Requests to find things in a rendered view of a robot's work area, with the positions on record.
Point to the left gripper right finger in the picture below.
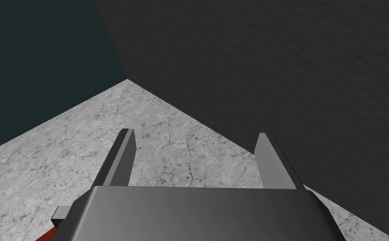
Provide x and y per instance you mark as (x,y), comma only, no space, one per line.
(274,167)

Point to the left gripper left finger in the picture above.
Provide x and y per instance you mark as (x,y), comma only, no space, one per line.
(119,164)

